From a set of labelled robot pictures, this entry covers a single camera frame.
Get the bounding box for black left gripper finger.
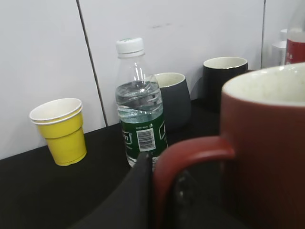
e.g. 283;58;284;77
72;153;153;229

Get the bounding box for grey ceramic mug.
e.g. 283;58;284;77
155;73;191;132

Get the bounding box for black ceramic mug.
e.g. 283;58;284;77
203;56;248;112

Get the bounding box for red label cola bottle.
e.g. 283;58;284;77
285;0;305;64

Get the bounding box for yellow paper cup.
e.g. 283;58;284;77
29;98;87;166

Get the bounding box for green label water bottle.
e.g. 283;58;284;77
115;38;168;167

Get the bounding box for dark red ceramic mug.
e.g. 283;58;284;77
153;63;305;229

